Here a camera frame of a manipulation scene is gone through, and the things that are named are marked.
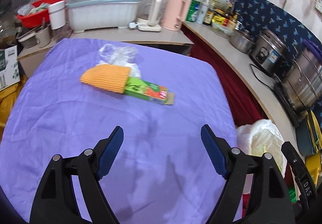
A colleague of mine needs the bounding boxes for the black induction cooker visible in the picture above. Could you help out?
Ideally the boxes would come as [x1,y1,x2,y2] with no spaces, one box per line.
[273,82,303,128]

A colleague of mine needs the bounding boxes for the cardboard box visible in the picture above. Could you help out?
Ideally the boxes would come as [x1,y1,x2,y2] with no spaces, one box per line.
[0,45,20,91]

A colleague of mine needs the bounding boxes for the green wasabi box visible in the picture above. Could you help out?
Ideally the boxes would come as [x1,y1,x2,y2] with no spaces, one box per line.
[124,77,175,105]

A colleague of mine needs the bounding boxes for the small steel pot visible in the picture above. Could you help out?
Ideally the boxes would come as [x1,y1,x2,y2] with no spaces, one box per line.
[229,29,255,54]

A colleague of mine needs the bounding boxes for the purple cloth on pot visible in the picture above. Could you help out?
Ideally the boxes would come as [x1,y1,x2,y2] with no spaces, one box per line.
[302,40,322,62]

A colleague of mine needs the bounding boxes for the clear crumpled plastic bag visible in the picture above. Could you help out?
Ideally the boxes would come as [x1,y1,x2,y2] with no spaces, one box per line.
[98,44,141,79]

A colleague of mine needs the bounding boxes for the steel rice cooker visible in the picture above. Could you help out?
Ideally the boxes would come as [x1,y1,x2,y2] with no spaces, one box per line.
[249,29,287,76]

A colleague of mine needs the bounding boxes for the purple tablecloth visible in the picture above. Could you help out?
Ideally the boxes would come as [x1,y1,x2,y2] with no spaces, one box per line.
[1,38,236,223]

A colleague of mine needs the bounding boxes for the white trash bin bag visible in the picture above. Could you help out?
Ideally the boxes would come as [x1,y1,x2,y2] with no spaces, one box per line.
[236,119,287,177]

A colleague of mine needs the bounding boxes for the dark soy sauce bottle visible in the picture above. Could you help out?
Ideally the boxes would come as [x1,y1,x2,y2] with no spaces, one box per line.
[203,0,215,25]

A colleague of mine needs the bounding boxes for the black power cable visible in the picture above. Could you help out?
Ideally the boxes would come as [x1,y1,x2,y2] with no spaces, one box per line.
[249,63,280,91]

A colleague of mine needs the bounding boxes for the green tin can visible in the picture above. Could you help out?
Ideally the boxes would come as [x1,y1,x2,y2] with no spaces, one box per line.
[186,0,201,22]

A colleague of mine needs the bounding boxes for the yellow seasoning packet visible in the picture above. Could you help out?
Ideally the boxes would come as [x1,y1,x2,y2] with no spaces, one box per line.
[212,15,229,27]

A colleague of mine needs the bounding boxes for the white glass kettle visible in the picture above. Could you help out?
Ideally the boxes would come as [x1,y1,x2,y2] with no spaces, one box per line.
[129,0,163,32]

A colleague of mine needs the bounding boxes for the clear food container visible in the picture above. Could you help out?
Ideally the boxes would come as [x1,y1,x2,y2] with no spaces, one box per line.
[211,22,233,38]

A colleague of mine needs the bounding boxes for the white cup container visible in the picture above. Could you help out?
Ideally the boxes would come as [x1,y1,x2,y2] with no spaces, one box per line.
[47,0,66,30]

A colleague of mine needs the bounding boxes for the pink electric kettle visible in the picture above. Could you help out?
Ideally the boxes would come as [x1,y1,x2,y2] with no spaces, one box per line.
[161,0,191,31]

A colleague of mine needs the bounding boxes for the orange foam net sleeve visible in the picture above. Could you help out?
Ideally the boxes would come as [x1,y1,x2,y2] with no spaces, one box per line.
[80,64,131,94]

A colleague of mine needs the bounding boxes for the large steel steamer pot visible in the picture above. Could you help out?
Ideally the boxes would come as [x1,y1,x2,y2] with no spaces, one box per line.
[281,47,321,112]

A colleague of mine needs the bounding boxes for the yellow saucepan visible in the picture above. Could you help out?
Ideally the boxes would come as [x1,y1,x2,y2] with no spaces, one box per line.
[305,152,321,188]

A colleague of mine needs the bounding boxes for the grey dish rack box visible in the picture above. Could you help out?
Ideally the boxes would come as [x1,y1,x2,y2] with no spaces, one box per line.
[66,0,141,33]

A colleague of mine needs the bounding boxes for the blue patterned cloth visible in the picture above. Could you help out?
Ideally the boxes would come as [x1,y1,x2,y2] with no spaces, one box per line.
[232,0,322,127]

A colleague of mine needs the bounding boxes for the red plastic basin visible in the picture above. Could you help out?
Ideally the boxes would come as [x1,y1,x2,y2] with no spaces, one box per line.
[17,0,62,28]

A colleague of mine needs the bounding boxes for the white thermos bottle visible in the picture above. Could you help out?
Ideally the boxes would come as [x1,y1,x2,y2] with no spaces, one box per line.
[195,0,210,25]

